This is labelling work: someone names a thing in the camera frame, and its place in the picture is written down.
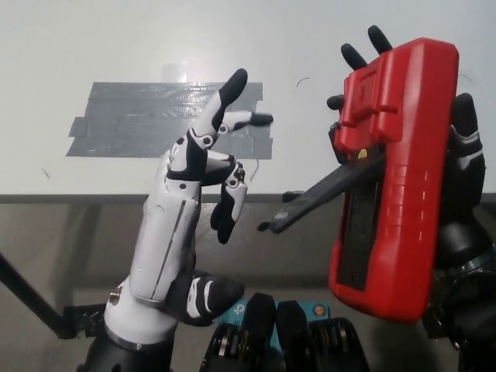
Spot red digital multimeter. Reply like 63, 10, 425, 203
327, 37, 462, 322

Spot grey duct tape patch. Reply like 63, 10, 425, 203
64, 80, 274, 160

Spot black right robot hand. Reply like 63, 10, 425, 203
327, 25, 496, 272

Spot black multimeter kickstand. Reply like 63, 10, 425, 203
257, 160, 388, 236

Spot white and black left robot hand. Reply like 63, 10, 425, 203
104, 68, 275, 343

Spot black metal table leg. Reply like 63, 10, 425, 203
0, 251, 74, 340

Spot black robot torso teal tops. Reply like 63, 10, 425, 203
199, 293, 369, 372

